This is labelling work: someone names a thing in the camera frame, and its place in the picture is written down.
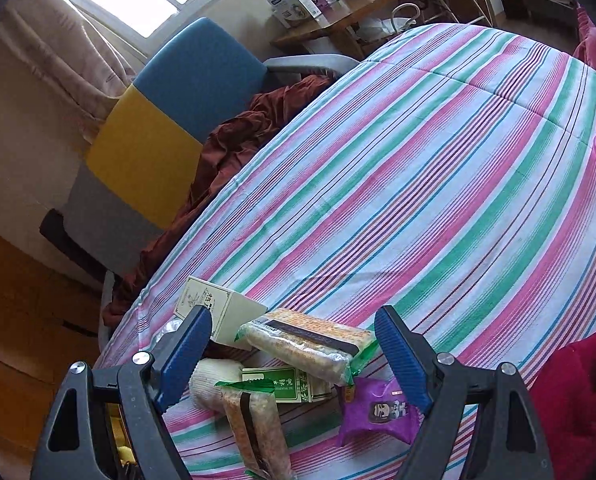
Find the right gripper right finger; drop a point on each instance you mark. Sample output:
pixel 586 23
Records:
pixel 507 440

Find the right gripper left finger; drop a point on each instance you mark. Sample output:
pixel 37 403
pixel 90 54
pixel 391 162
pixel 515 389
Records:
pixel 77 440

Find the cracker pack with barcode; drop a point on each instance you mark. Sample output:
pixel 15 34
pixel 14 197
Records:
pixel 326 350

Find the white cream tea box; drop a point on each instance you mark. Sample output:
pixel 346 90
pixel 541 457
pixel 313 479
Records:
pixel 229 309

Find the cream sock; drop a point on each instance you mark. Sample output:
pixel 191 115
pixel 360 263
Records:
pixel 203 388

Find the gold tin box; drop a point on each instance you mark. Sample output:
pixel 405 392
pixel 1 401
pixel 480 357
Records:
pixel 128 464

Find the wooden wardrobe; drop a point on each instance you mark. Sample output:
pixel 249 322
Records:
pixel 47 321

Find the small white wrapped ball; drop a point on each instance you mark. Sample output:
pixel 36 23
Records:
pixel 170 327

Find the black rolled mat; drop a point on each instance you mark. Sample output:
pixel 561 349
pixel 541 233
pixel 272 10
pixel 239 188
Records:
pixel 52 228

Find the small green tea box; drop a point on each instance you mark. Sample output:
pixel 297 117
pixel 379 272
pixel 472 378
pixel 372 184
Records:
pixel 291 385

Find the striped bed cover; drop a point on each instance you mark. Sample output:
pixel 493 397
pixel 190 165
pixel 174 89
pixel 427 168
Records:
pixel 449 175

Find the grey yellow blue armchair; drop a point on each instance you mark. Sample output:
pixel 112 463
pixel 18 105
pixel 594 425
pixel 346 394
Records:
pixel 138 171

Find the dark red blanket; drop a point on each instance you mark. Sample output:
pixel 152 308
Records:
pixel 229 148

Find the left beige curtain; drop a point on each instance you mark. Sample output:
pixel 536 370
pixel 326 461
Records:
pixel 63 49

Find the pink pillow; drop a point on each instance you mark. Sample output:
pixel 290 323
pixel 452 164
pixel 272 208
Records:
pixel 586 49

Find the wooden desk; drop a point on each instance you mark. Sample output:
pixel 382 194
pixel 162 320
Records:
pixel 333 24

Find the white appliance box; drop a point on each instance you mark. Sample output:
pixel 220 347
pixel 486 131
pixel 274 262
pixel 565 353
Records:
pixel 292 13

